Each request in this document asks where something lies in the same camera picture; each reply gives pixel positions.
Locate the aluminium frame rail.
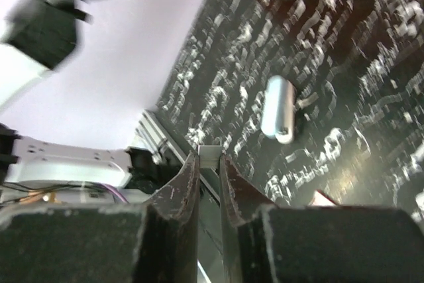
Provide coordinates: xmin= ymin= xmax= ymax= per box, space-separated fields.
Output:
xmin=131 ymin=110 xmax=186 ymax=164

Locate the small light blue stapler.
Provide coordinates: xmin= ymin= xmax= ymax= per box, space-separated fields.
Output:
xmin=260 ymin=76 xmax=295 ymax=144

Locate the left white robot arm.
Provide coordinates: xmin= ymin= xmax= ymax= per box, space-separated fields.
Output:
xmin=1 ymin=0 xmax=153 ymax=208

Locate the red white staples box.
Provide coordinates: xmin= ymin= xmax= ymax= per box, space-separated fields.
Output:
xmin=309 ymin=191 xmax=335 ymax=207

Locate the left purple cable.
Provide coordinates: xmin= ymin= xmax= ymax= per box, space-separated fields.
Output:
xmin=99 ymin=183 xmax=129 ymax=204

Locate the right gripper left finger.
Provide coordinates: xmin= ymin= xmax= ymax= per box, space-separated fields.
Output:
xmin=1 ymin=154 xmax=199 ymax=282

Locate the silver staple strip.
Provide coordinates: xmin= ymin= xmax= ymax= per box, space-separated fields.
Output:
xmin=197 ymin=145 xmax=223 ymax=170

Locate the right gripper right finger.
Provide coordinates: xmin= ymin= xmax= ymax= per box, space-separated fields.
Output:
xmin=219 ymin=155 xmax=423 ymax=282

